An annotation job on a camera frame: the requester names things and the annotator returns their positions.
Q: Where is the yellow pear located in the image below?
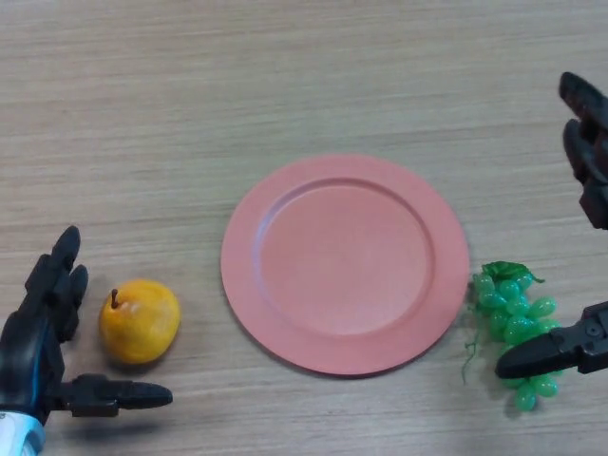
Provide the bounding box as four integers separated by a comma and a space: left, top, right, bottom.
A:
98, 278, 181, 366

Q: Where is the pink round plate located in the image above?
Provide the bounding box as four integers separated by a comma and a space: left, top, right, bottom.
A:
220, 154, 470, 379

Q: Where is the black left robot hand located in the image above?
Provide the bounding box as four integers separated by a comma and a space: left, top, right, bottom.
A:
0, 225, 174, 427

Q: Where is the green grape bunch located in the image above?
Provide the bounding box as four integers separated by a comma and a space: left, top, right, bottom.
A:
459, 260, 564, 413

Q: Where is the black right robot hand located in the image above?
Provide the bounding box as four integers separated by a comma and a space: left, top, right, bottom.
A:
494, 71, 608, 380

